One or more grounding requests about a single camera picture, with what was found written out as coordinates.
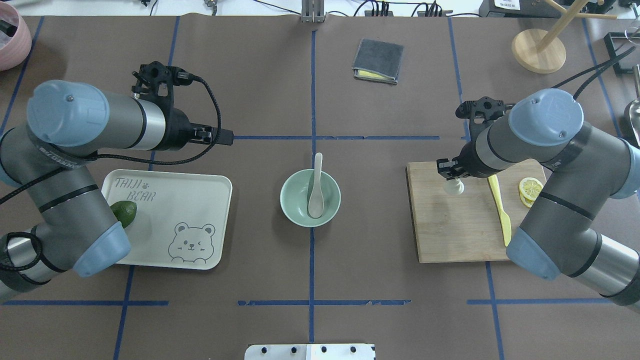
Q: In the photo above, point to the aluminium frame post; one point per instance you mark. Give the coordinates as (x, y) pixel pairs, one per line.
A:
(313, 11)

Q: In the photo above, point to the grey folded cloth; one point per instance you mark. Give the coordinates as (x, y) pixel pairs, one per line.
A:
(378, 61)

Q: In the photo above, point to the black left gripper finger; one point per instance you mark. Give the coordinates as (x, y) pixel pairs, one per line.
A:
(223, 136)

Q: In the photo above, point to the metal scoop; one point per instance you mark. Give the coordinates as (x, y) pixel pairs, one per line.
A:
(631, 122)

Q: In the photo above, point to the cream bear tray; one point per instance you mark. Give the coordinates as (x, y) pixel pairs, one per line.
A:
(181, 218)

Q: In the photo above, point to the wooden cutting board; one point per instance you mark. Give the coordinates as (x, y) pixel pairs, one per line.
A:
(452, 228)

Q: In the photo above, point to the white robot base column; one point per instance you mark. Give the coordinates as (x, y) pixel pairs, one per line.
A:
(311, 351)

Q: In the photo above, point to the green ceramic bowl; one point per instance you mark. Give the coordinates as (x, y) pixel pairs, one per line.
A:
(295, 193)

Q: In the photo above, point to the green avocado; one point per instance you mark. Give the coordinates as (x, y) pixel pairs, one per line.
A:
(125, 211)

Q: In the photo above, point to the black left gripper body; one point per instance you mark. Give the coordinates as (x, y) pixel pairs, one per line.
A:
(177, 129)

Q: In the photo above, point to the glass rack tray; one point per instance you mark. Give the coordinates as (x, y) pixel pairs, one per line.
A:
(616, 44)

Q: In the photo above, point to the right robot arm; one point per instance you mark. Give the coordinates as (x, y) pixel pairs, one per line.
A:
(588, 166)

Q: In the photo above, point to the wooden mug tree stand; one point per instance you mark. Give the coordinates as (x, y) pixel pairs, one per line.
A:
(541, 51)

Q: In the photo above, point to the pink bowl of ice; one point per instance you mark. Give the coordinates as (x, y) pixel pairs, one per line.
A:
(15, 37)

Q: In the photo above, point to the lemon slice pair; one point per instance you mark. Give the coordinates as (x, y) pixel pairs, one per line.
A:
(529, 188)

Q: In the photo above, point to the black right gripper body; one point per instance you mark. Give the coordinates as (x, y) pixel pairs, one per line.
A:
(465, 164)

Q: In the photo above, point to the yellow plastic knife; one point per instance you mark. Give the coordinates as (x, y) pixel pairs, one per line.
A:
(504, 218)

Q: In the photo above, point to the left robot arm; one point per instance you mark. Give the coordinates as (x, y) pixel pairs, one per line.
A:
(67, 124)

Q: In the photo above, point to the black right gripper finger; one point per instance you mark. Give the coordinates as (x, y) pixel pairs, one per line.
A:
(447, 168)

